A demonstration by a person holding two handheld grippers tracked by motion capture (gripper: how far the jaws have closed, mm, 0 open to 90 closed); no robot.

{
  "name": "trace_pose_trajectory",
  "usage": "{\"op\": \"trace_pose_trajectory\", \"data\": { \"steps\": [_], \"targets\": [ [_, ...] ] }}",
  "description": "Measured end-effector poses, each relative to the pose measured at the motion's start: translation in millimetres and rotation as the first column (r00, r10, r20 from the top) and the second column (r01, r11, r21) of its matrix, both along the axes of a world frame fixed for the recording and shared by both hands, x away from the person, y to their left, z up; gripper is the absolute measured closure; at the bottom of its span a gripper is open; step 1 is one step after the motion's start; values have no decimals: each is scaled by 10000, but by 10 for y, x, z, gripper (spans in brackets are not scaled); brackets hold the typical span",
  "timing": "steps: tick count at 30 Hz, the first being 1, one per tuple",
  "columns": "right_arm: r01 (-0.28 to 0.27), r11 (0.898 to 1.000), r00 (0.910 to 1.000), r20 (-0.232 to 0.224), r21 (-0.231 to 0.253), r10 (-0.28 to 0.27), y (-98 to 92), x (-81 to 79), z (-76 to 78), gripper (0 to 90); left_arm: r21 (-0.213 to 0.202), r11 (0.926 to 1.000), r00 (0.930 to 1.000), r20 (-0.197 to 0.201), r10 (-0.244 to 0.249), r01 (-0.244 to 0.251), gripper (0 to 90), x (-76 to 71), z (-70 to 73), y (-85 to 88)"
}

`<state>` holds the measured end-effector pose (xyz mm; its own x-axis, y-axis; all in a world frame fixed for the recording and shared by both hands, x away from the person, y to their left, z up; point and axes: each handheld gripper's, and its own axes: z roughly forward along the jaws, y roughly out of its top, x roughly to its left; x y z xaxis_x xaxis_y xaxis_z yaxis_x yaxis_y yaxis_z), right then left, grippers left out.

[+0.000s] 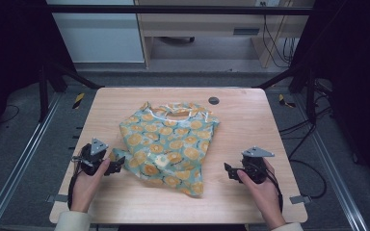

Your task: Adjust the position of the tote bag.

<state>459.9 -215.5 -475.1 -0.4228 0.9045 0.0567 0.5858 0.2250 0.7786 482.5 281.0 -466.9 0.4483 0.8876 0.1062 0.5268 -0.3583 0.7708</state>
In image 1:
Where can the teal cloth bag orange print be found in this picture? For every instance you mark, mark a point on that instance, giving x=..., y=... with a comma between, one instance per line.
x=170, y=144

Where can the grey metal table bracket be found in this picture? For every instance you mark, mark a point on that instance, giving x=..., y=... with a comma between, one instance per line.
x=300, y=199
x=56, y=198

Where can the person's left hand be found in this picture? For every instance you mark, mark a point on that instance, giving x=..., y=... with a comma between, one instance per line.
x=85, y=189

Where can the black metal stand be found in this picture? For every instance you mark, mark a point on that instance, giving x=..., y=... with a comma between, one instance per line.
x=311, y=96
x=43, y=93

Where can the white cabinet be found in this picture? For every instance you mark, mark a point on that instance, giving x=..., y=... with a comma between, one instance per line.
x=99, y=38

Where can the grey round table grommet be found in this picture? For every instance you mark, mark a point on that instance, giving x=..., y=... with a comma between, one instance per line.
x=214, y=100

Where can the person's right hand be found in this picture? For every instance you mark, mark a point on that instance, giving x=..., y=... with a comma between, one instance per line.
x=263, y=199

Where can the black curtain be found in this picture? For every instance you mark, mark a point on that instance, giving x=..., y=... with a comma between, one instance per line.
x=356, y=80
x=6, y=57

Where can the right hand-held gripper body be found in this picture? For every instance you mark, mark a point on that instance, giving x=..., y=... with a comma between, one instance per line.
x=253, y=166

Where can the aluminium floor rail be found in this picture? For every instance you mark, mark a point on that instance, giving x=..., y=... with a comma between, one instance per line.
x=334, y=179
x=22, y=154

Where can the yellow black striped tape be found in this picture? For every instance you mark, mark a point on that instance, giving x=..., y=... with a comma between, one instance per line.
x=282, y=101
x=78, y=100

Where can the black horizontal frame bar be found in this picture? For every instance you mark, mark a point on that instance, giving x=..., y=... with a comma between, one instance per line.
x=173, y=9

